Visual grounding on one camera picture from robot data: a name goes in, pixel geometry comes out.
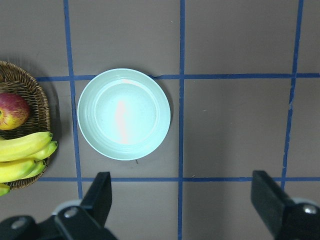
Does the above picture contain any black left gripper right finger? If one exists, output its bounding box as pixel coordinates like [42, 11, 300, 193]
[250, 170, 320, 240]

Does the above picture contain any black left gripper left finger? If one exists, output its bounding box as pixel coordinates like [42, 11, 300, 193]
[54, 172, 116, 240]

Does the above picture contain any light green plate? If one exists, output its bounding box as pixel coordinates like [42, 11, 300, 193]
[77, 68, 171, 161]

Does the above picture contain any yellow banana top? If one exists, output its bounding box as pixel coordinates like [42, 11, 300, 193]
[0, 131, 53, 162]

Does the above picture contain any red yellow apple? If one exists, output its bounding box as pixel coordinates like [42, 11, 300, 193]
[0, 92, 31, 131]

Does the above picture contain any brown wicker basket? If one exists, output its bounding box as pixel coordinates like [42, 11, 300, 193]
[0, 60, 51, 191]

